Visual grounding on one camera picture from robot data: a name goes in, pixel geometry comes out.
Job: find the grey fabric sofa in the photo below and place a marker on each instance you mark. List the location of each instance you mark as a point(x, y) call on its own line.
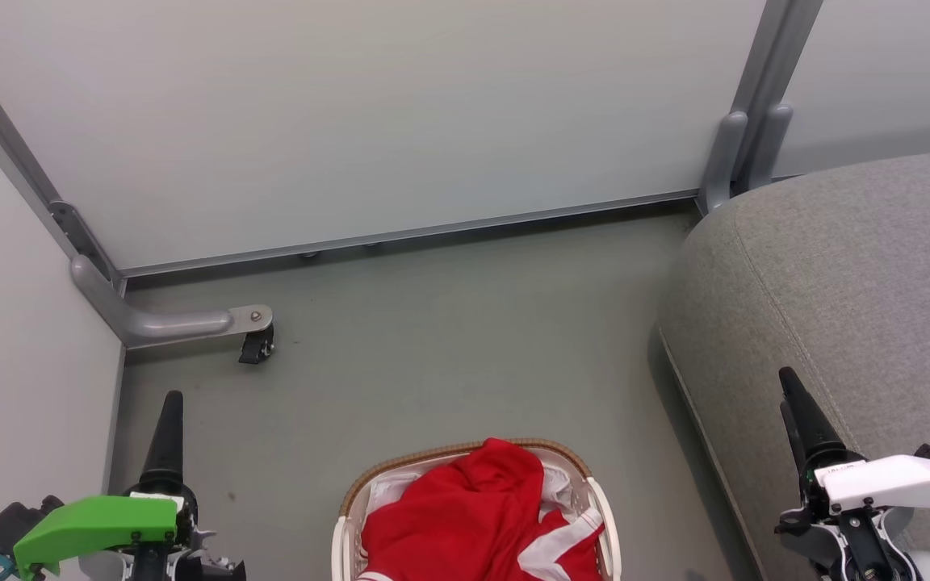
point(836, 290)

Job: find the white basket liner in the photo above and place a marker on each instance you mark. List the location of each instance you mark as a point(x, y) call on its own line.
point(388, 488)

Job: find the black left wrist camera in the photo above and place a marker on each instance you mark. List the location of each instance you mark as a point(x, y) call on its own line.
point(9, 524)

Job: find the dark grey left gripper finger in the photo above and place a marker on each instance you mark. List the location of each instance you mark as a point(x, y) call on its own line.
point(168, 452)

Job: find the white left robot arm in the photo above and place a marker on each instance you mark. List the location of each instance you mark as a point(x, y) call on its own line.
point(102, 569)

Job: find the grey partition post with feet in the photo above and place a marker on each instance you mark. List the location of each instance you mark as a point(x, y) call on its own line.
point(747, 121)

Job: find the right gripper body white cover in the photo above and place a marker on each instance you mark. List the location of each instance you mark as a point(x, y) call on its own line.
point(893, 482)

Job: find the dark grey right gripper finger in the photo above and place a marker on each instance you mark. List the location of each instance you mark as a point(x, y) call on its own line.
point(793, 440)
point(812, 428)

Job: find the black caster wheel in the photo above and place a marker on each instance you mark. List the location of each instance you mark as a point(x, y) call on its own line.
point(255, 347)

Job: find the white laundry basket brown rim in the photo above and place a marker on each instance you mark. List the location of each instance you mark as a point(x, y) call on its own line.
point(609, 524)

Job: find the grey partition foot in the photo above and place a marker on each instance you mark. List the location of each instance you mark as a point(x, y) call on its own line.
point(158, 325)

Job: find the red and white shirt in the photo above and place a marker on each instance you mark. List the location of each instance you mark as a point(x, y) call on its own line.
point(465, 516)

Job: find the grey partition bottom rail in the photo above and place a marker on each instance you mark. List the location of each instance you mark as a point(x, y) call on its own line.
point(408, 234)

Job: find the grey partition frame post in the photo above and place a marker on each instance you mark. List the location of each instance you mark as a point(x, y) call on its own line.
point(21, 165)

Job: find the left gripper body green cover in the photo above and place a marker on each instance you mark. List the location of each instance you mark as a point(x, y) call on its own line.
point(94, 524)

